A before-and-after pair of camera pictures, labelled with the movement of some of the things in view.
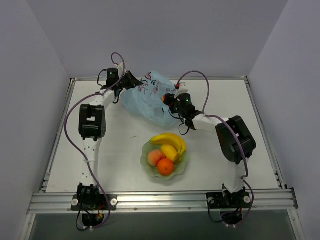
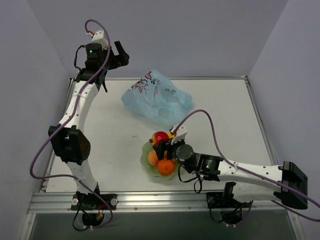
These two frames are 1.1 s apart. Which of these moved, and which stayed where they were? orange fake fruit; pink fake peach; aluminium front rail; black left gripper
Moved: black left gripper
Stayed: orange fake fruit; pink fake peach; aluminium front rail
